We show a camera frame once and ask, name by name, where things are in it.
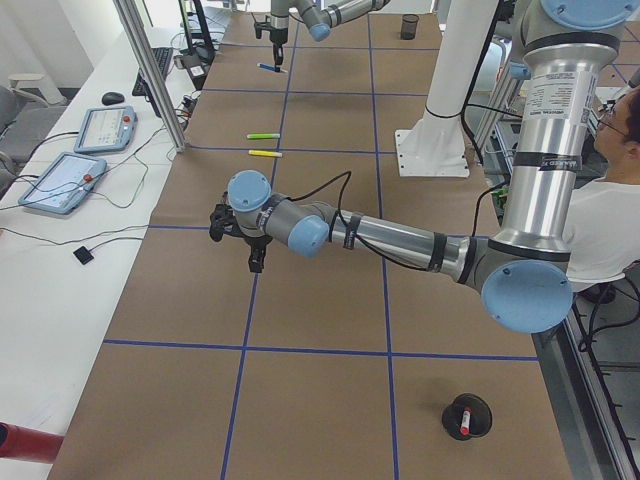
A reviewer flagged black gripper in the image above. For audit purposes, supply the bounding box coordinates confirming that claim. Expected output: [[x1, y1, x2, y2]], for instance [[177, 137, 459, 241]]
[[269, 26, 288, 66], [244, 235, 273, 273]]

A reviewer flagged blue highlighter pen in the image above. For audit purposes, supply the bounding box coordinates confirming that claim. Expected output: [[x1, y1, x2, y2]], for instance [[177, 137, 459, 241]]
[[257, 63, 289, 73]]

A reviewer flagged red capped white marker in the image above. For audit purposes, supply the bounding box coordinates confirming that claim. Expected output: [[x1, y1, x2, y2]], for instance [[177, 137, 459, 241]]
[[459, 407, 472, 436]]

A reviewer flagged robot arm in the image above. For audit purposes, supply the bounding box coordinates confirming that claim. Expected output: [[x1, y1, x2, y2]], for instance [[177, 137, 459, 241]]
[[254, 0, 389, 71], [210, 1, 639, 333]]

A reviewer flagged green highlighter pen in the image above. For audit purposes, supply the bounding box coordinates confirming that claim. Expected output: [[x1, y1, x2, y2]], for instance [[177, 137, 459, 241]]
[[246, 133, 281, 140]]

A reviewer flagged yellow highlighter pen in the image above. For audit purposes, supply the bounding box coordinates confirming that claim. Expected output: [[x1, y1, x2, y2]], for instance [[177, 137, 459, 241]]
[[248, 149, 283, 158]]

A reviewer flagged black keyboard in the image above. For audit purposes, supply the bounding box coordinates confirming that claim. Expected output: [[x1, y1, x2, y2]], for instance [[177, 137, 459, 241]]
[[131, 47, 174, 99]]

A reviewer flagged black mesh pen cup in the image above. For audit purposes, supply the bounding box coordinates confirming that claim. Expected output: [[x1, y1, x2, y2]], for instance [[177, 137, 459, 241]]
[[400, 14, 420, 40]]

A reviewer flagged brown paper table mat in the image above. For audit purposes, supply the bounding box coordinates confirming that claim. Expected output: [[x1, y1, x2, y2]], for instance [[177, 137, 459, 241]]
[[50, 14, 572, 479]]

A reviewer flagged small black sensor box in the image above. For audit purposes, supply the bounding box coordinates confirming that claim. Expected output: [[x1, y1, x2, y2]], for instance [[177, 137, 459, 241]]
[[73, 246, 94, 265]]

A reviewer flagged black computer mouse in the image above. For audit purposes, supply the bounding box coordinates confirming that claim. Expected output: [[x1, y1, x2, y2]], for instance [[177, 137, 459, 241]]
[[101, 91, 125, 106]]

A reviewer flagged far teach pendant tablet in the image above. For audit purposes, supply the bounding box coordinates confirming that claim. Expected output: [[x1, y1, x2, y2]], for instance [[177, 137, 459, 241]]
[[74, 105, 137, 154]]

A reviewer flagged teach pendant tablet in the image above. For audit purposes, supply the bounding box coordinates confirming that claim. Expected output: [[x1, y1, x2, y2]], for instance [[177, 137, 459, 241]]
[[74, 105, 137, 154], [18, 152, 107, 215]]

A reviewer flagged near teach pendant tablet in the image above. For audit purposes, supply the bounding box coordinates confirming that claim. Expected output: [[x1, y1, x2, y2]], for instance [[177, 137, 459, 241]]
[[18, 152, 107, 215]]

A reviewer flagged black solid cup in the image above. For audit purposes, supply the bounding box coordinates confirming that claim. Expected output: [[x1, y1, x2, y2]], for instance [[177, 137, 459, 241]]
[[441, 393, 493, 441]]

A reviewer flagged red fire extinguisher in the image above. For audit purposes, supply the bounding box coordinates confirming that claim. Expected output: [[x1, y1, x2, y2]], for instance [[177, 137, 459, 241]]
[[1, 422, 64, 464]]

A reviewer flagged seated person white shirt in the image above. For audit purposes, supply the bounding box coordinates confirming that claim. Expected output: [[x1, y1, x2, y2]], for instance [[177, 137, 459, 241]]
[[563, 88, 639, 293]]

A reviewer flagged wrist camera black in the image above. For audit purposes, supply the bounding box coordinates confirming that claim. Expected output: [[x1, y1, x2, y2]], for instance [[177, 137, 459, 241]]
[[254, 15, 272, 40], [209, 203, 236, 242]]

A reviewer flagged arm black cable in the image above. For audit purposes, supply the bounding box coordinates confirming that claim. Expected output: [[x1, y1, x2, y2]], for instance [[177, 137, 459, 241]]
[[287, 170, 506, 274]]

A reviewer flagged aluminium frame post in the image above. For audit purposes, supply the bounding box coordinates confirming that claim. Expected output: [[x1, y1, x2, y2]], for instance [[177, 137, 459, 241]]
[[113, 0, 186, 153]]

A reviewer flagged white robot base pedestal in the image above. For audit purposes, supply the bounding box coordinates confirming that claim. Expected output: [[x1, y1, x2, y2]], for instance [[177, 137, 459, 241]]
[[395, 0, 498, 178]]

